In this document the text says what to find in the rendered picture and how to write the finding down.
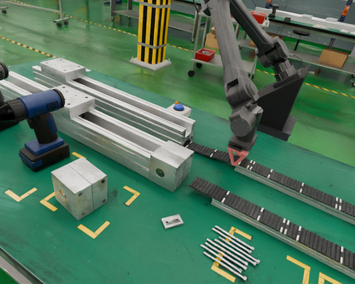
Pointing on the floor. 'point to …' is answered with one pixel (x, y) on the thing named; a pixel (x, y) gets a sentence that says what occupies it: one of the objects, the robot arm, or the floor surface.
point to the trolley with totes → (206, 56)
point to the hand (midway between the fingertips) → (236, 159)
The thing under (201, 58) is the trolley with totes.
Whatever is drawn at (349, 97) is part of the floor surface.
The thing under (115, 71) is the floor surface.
